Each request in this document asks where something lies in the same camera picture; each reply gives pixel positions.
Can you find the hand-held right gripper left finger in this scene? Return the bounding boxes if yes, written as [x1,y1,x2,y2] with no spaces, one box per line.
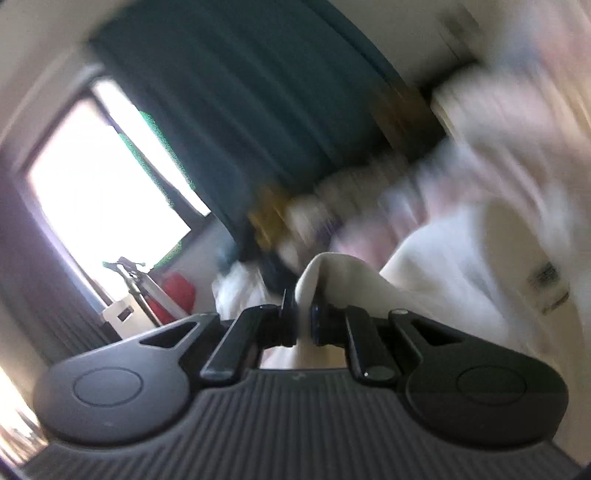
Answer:
[120,288,298,384]

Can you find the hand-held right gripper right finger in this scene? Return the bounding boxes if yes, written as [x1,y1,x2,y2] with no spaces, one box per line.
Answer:
[310,298,467,383]

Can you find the cream white pants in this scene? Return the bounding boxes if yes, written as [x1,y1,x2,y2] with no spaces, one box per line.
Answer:
[295,198,583,370]

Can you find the black garment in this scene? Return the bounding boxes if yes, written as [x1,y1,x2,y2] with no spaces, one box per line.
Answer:
[239,231,298,297]

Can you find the white padded quilt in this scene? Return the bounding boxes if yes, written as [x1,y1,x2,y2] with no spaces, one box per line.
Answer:
[212,265,269,320]

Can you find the yellow garment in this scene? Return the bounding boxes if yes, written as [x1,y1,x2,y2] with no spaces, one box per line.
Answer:
[248,185,293,246]

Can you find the red bag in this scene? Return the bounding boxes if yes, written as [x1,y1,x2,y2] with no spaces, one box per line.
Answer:
[157,272,197,325]

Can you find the folding rack with red bag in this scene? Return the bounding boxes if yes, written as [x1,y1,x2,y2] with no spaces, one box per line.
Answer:
[102,257,163,326]

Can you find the white folding board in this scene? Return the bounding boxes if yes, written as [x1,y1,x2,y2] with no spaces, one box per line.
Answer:
[102,299,153,343]

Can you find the dark framed window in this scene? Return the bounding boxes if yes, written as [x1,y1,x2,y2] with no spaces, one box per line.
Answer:
[25,78,214,308]

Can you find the pastel tie-dye duvet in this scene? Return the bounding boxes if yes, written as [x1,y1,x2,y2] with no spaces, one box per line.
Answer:
[318,60,591,264]

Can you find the teal curtain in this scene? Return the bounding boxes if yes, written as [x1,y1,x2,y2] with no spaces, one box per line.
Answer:
[90,0,416,241]
[0,180,116,365]

